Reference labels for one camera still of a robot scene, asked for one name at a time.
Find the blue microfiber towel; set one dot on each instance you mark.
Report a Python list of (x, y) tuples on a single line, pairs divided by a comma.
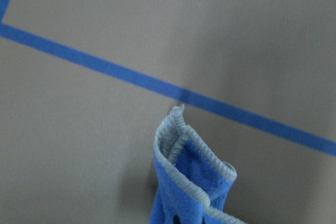
[(193, 183)]

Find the long blue tape strip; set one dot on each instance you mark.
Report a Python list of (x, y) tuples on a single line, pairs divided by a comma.
[(170, 90)]

